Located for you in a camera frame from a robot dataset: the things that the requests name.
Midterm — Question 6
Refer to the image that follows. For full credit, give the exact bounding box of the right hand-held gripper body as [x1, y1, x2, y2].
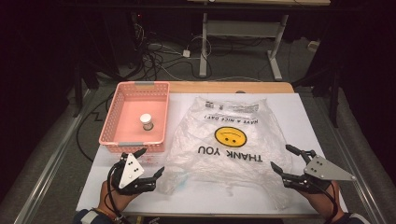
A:
[281, 148, 357, 194]

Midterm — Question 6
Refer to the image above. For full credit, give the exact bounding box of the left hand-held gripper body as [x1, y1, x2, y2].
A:
[106, 152, 157, 196]

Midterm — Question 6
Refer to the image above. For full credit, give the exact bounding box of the small white-lidded jar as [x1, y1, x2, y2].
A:
[139, 113, 155, 132]

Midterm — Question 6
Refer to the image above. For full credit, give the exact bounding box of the pink plastic basket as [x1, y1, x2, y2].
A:
[98, 80, 171, 154]

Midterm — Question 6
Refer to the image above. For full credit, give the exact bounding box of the clear smiley plastic bag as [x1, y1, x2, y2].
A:
[162, 96, 293, 210]

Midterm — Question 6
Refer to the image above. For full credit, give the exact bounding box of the person's right hand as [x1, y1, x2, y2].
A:
[297, 180, 345, 222]

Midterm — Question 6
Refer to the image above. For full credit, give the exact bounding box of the person's left hand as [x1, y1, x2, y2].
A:
[98, 177, 148, 217]

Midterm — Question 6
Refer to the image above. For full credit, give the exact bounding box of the white table mat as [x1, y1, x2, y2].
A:
[76, 92, 348, 217]

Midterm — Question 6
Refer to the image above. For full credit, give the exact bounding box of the black stand leg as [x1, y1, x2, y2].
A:
[329, 69, 341, 129]

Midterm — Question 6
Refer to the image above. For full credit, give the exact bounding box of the white-framed desk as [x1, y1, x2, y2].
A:
[186, 0, 332, 81]

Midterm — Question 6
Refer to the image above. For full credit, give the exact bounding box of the right hand-held gripper black cable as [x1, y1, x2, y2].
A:
[311, 181, 341, 223]

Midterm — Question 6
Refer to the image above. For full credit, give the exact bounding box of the hand-held gripper black cable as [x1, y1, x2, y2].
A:
[311, 181, 341, 223]
[106, 161, 129, 224]

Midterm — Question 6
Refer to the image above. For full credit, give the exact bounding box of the left hand-held gripper black cable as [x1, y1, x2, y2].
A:
[106, 161, 129, 224]

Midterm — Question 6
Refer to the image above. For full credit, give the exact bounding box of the metal floor rail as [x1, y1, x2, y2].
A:
[311, 92, 382, 224]
[13, 88, 94, 224]

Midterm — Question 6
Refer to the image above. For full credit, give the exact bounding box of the long black floor cable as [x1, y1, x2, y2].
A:
[76, 91, 117, 163]

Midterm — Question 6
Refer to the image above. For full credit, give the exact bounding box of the tangle of black floor cables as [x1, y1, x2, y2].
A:
[130, 13, 214, 82]

